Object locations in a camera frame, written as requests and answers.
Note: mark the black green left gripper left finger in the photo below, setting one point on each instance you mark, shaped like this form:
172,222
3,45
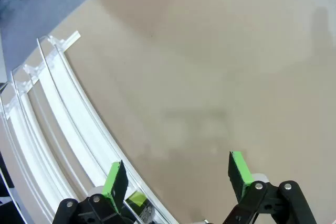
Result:
115,182

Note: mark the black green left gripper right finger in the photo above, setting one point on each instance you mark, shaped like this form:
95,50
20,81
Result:
240,174

